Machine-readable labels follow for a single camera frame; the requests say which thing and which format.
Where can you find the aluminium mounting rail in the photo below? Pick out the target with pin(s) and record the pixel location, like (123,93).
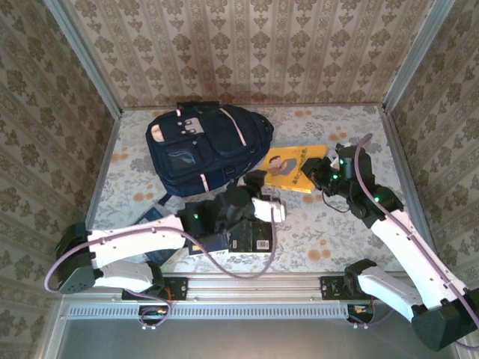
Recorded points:
(254,288)

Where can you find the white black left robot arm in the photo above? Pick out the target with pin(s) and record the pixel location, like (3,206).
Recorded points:
(127,247)

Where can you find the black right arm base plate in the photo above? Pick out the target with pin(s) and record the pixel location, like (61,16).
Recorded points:
(331,289)

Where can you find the grey metal sheet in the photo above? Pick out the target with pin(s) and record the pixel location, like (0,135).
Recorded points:
(243,340)

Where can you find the aluminium table side rail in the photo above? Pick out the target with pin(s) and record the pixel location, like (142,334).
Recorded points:
(105,164)
(406,168)

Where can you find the black book with gold print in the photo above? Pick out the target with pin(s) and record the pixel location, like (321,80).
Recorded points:
(250,235)

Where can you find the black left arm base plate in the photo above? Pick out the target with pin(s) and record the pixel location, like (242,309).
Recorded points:
(179,288)

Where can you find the navy book with yellow label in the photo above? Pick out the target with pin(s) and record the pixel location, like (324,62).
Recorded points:
(209,247)

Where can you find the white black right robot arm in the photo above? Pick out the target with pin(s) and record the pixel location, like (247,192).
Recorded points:
(411,269)

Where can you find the blue book with barcode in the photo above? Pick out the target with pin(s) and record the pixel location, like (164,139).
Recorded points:
(153,216)

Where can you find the aluminium frame corner post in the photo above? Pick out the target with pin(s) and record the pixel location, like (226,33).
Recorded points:
(419,56)
(82,56)

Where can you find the navy blue backpack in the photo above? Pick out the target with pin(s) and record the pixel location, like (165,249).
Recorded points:
(209,149)

